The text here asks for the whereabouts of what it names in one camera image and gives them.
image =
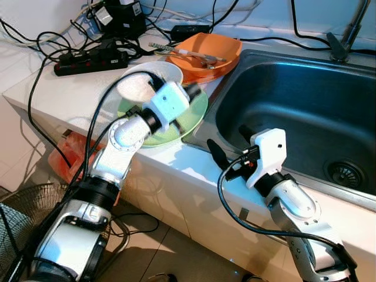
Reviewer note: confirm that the white ribbed bowl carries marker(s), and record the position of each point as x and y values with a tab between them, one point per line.
138	88

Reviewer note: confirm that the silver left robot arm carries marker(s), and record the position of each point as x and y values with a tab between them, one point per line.
126	135

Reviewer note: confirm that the light green plate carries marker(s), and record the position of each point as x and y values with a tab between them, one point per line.
188	120

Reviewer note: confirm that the orange square plate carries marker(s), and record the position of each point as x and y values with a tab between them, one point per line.
205	79

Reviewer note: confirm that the metal spoon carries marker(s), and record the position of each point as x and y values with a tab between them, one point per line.
205	57

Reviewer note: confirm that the orange square bowl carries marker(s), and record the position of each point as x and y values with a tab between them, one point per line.
217	47

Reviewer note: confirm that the stainless steel sink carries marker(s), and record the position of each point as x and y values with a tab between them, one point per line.
294	100

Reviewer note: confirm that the small black power adapter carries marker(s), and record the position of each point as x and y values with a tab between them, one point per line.
189	31

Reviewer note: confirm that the round sink drain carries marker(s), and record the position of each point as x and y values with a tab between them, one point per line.
342	174

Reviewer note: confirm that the black charger box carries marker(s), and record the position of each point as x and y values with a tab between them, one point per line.
120	20

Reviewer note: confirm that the black power strip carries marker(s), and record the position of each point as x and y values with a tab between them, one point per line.
88	63

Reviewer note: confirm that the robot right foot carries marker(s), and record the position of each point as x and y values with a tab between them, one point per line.
252	278

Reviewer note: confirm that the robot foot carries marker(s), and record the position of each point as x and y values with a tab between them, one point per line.
161	278
252	278

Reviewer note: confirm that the orange plastic bag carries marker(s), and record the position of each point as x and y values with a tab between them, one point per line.
61	155

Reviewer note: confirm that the metal faucet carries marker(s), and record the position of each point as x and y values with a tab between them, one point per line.
338	50

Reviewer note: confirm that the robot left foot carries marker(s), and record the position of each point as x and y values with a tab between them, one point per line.
161	278

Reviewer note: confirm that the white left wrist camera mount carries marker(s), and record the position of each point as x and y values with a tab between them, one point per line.
167	103

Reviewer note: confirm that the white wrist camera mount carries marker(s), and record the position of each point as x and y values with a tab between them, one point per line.
267	150
167	103

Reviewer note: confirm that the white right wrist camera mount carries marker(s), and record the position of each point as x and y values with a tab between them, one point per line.
267	150

